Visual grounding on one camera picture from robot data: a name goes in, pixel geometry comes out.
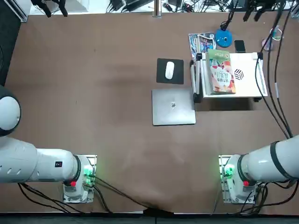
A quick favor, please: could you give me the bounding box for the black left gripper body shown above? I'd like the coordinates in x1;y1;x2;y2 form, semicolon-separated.
31;0;67;6

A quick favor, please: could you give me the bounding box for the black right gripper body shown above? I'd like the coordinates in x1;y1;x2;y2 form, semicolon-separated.
245;0;287;7

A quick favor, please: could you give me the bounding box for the blue desk lamp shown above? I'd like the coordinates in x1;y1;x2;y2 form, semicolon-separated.
214;0;236;49

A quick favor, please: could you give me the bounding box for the green cover book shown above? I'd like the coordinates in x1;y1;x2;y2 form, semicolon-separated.
205;48;236;95

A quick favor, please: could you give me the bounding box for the comic book with pink letter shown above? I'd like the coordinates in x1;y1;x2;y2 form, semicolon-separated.
198;35;217;53

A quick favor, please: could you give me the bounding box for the comic book with white badge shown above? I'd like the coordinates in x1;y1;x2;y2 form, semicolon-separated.
188;32;217;58

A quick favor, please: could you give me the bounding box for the white adjustable book stand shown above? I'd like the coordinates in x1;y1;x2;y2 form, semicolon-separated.
189;51;269;104

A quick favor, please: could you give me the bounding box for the pale pink plastic cup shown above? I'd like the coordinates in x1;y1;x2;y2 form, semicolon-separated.
261;25;285;52

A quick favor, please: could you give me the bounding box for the black flip phone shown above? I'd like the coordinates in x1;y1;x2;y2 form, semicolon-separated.
234;40;246;53

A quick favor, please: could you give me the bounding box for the black power adapter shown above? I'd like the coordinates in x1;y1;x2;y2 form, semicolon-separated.
121;0;154;12

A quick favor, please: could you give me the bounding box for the black mouse pad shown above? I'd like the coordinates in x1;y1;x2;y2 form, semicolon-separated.
156;58;185;85

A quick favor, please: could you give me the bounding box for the white computer mouse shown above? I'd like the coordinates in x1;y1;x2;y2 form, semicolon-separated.
164;61;175;79

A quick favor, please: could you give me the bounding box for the grey closed laptop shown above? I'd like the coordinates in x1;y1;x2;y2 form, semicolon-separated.
151;88;197;126

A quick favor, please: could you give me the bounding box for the silver aluminium frame profile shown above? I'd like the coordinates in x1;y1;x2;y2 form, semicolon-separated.
14;0;30;23

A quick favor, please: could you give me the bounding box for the black lamp power cable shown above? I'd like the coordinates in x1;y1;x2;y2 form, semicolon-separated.
220;14;234;31

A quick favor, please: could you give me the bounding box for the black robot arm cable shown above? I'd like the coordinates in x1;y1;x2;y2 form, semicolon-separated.
254;0;299;140

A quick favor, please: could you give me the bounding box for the silver aluminium post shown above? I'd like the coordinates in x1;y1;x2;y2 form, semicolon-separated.
152;0;163;18

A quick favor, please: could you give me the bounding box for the black right base cable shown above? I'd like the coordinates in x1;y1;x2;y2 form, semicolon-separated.
212;179;299;215

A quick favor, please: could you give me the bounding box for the black base cable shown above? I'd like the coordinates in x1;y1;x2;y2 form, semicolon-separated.
17;174;150;213
212;179;299;215

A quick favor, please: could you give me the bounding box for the black left base cable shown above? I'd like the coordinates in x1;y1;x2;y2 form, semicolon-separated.
17;174;150;213

